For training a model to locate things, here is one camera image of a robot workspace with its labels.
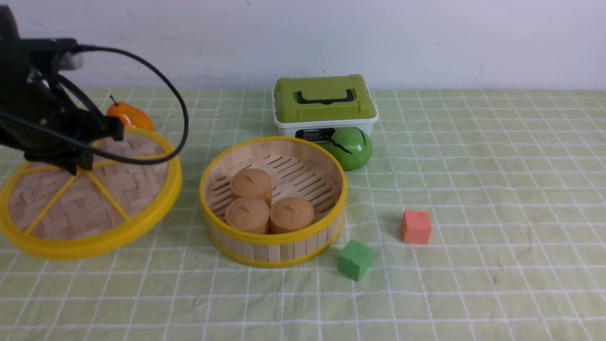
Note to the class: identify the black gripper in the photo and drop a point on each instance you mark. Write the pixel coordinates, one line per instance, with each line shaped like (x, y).
(54, 123)

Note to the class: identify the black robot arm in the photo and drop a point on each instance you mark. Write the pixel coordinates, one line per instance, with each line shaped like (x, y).
(34, 56)

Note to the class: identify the bamboo steamer basket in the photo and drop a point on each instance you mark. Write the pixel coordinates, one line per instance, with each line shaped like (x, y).
(273, 202)

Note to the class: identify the green grid tablecloth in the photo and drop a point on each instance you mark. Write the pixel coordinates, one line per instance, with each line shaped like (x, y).
(480, 217)

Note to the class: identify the orange toy fruit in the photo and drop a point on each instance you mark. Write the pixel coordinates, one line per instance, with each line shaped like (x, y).
(129, 115)

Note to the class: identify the green round ball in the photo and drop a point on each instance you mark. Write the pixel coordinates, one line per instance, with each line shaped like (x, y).
(351, 147)

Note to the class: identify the green foam cube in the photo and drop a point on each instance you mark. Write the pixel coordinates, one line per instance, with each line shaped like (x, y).
(354, 259)

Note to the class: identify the yellow-rimmed woven steamer lid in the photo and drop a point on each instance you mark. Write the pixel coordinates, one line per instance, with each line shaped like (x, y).
(48, 213)

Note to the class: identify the orange-red foam cube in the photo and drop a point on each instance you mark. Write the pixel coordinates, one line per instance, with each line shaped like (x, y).
(416, 227)

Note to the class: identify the green-lidded white storage box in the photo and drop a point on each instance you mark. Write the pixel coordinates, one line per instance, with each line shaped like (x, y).
(313, 108)

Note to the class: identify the tan round bun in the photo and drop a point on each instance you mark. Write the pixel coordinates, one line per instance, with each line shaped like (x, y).
(252, 182)
(249, 214)
(290, 214)

